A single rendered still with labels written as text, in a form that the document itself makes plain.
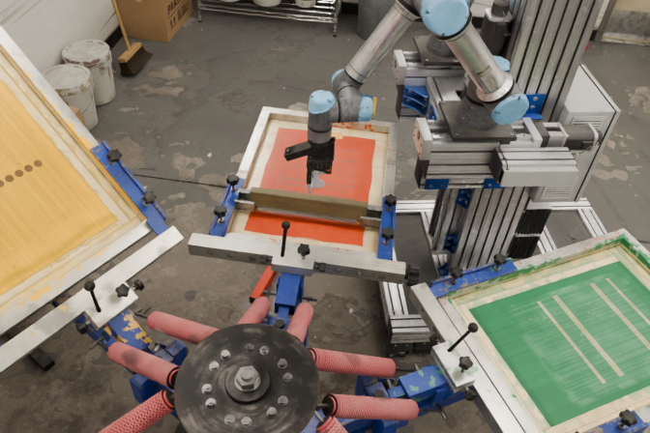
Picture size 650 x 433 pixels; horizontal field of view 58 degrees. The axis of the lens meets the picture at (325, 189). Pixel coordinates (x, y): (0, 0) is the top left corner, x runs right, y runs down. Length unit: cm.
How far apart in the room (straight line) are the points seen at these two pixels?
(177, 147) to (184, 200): 52
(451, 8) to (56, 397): 226
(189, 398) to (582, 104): 177
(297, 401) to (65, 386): 181
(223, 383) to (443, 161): 120
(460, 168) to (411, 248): 96
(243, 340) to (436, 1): 97
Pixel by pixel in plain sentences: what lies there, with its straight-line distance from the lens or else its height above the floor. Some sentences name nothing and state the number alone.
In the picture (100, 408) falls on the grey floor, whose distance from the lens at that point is 284.
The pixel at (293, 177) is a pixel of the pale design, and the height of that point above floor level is 95.
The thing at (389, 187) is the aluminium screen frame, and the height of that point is 99.
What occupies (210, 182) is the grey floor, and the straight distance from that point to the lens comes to 368.
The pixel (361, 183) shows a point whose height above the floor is 95.
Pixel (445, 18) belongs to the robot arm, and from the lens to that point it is 164.
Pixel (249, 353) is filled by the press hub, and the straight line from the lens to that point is 132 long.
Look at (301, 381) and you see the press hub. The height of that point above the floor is 131.
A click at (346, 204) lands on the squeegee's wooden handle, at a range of 199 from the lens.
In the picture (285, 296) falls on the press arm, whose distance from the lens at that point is 174.
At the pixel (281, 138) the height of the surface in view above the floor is 95.
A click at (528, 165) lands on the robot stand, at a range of 213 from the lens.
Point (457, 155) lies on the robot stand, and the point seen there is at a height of 115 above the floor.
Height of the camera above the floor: 242
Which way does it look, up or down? 42 degrees down
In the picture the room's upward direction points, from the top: 4 degrees clockwise
